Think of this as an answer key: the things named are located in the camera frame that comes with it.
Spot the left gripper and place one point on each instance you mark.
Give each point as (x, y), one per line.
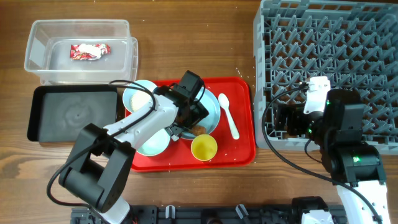
(199, 113)

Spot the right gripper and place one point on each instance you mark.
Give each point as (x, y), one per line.
(294, 112)

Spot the orange carrot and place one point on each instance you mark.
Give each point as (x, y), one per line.
(198, 130)

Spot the yellow plastic cup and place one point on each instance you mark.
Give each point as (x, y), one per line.
(204, 147)

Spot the red snack wrapper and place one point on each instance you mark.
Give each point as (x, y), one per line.
(89, 51)

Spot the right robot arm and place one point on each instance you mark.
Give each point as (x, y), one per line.
(355, 167)

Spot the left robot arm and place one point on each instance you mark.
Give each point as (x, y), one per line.
(97, 168)

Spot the grey dishwasher rack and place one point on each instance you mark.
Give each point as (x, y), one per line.
(354, 44)

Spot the black waste tray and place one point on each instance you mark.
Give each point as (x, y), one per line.
(59, 112)

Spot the green bowl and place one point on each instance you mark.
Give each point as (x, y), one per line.
(156, 144)

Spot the light blue plate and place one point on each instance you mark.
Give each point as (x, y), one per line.
(210, 102)

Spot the blue bowl with rice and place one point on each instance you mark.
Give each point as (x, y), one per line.
(133, 100)

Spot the white plastic spoon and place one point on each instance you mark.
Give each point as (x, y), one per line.
(224, 104)

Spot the red serving tray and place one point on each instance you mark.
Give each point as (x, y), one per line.
(230, 152)

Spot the clear plastic bin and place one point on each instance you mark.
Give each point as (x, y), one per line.
(48, 51)

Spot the black mounting rail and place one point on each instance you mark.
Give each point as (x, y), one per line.
(301, 210)

